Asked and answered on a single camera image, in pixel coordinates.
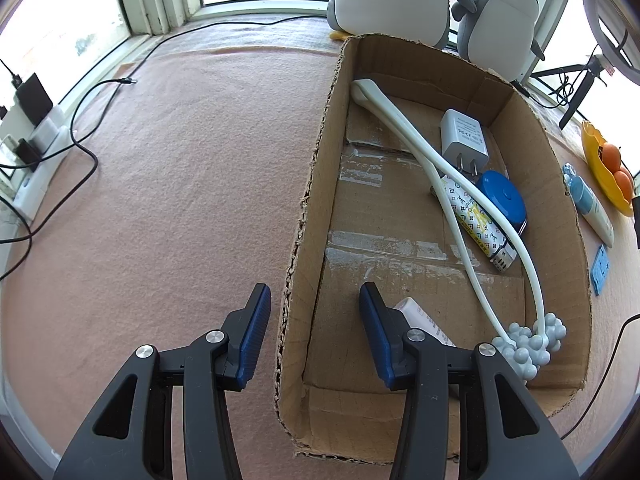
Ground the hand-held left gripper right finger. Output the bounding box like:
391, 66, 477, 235
358, 282, 581, 480

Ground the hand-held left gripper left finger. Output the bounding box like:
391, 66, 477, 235
52, 283, 272, 480

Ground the cardboard box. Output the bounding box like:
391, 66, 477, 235
272, 33, 593, 463

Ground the white patterned lighter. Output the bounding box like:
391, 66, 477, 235
440, 174, 516, 275

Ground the blue round tape measure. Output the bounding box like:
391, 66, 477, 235
475, 170, 529, 236

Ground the white ball-head massage hammer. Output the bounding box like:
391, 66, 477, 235
350, 77, 568, 382

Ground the white charger adapter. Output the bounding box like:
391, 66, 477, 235
440, 109, 490, 183

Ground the white tube with label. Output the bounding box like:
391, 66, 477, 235
392, 297, 457, 348

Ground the pink blanket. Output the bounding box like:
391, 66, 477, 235
2, 12, 640, 467

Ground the small blue flat card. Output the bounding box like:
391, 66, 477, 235
590, 244, 612, 297

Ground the blue and white tube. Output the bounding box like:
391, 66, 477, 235
561, 162, 614, 248

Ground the white power strip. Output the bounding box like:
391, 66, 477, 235
12, 105, 74, 222

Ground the yellow fruit plate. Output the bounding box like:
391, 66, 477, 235
581, 121, 636, 217

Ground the black plug adapter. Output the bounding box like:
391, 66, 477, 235
15, 139, 45, 171

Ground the orange fruit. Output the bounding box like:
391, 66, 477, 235
613, 169, 635, 203
600, 142, 623, 170

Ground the black tripod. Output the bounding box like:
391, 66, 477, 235
530, 52, 617, 130

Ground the small grey penguin plush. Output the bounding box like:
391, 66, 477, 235
451, 0, 546, 83

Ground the black floor cable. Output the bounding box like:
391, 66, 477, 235
560, 312, 640, 438

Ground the black cable with plug tip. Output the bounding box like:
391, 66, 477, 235
0, 77, 138, 281

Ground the long black cable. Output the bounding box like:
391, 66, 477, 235
30, 10, 332, 161

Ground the ring light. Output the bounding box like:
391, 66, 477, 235
582, 0, 640, 86

